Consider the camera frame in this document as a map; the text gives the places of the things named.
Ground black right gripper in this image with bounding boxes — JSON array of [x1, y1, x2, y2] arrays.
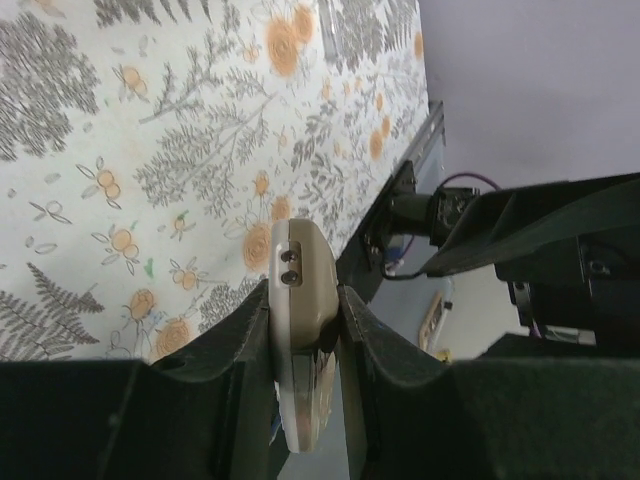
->
[[424, 173, 639, 345]]

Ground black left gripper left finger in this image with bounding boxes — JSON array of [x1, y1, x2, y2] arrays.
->
[[1, 282, 275, 479]]

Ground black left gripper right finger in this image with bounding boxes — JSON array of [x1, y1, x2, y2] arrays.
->
[[338, 286, 639, 479]]

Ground grey remote control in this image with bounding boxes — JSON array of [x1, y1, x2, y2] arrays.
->
[[268, 219, 339, 453]]

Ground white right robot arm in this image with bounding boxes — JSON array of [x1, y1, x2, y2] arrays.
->
[[386, 173, 639, 349]]

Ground floral tablecloth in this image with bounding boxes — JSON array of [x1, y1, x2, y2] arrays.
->
[[1, 0, 429, 361]]

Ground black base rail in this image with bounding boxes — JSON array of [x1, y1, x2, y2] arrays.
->
[[336, 100, 445, 302]]

